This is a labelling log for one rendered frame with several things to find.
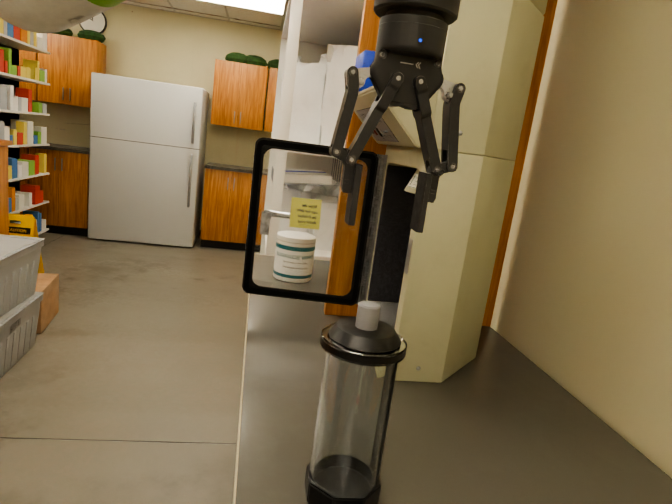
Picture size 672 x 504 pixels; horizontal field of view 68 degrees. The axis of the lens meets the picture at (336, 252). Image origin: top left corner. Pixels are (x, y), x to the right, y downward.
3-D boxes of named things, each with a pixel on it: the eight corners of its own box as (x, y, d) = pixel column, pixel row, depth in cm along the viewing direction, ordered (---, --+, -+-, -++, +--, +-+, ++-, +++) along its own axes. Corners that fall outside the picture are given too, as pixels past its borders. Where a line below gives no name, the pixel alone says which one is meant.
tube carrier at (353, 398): (372, 461, 73) (394, 324, 68) (390, 515, 62) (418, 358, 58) (299, 459, 71) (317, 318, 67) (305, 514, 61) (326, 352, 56)
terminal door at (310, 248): (357, 306, 130) (379, 152, 122) (241, 292, 129) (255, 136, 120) (357, 305, 131) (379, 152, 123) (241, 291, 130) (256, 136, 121)
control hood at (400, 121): (386, 145, 123) (392, 103, 121) (429, 148, 92) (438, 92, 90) (341, 138, 121) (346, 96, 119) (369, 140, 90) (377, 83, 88)
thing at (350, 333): (388, 341, 68) (395, 295, 66) (407, 372, 59) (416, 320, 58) (322, 336, 66) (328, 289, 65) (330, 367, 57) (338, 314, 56)
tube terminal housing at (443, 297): (448, 329, 137) (503, 33, 121) (503, 386, 106) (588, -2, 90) (360, 323, 133) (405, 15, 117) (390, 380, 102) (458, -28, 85)
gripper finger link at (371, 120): (407, 77, 54) (396, 70, 53) (354, 167, 55) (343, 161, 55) (398, 81, 57) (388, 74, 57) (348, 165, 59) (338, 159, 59)
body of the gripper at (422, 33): (439, 33, 59) (426, 114, 61) (369, 21, 57) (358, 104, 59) (463, 19, 51) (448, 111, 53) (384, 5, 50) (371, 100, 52)
